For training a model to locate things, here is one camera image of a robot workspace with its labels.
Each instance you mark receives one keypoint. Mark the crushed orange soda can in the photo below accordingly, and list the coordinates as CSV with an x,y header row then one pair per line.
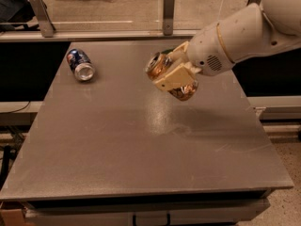
x,y
154,69

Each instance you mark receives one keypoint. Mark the blue Pepsi can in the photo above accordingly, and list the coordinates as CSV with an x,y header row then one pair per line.
x,y
80,64

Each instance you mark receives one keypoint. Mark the left metal bracket post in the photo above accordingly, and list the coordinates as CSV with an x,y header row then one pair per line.
x,y
46,28

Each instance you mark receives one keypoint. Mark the middle metal bracket post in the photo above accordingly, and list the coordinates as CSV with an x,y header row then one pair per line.
x,y
168,17

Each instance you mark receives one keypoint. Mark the metal rail barrier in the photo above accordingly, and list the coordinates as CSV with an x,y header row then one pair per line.
x,y
25,36

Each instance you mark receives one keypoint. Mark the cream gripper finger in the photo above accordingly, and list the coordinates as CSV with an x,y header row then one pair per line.
x,y
178,57
175,78

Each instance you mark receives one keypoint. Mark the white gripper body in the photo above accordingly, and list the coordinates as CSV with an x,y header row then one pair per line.
x,y
207,49

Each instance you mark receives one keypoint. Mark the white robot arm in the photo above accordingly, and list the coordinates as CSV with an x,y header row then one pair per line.
x,y
258,30

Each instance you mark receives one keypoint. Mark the green and yellow sponge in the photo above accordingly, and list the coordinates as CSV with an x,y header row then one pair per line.
x,y
167,51

